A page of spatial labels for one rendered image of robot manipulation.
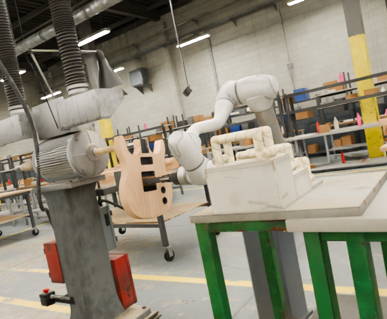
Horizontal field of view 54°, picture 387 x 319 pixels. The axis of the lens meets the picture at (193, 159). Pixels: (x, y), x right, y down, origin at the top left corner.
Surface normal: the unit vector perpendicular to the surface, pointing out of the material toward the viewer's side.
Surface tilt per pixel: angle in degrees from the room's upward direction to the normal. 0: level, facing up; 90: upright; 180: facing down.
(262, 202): 90
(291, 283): 90
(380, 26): 90
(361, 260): 90
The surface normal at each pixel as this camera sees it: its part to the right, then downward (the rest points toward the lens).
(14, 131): -0.55, 0.15
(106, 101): 0.81, -0.13
